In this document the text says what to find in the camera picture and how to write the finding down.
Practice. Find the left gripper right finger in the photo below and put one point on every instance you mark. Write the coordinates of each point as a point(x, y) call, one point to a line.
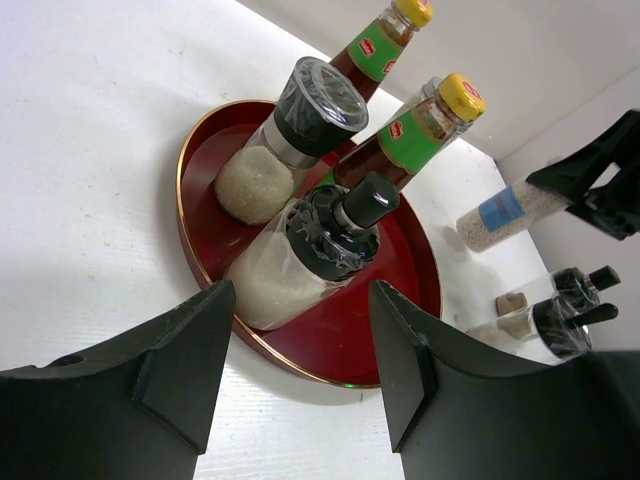
point(457, 408)

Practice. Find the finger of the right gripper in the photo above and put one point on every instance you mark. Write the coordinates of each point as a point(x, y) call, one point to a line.
point(600, 181)

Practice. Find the black pump jar brown powder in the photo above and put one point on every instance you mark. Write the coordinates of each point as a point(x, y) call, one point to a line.
point(579, 290)

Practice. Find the clear lid sugar jar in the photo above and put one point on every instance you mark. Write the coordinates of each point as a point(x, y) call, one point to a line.
point(318, 110)

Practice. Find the silver lid bead jar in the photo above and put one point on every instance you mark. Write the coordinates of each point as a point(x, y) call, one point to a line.
point(507, 213)

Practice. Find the sauce bottle yellow cap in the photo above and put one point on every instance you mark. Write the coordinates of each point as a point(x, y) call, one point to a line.
point(402, 147)
point(371, 55)

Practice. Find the black pump sugar jar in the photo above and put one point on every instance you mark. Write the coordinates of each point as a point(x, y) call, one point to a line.
point(310, 250)

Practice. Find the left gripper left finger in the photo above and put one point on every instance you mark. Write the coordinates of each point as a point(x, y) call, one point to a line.
point(137, 406)

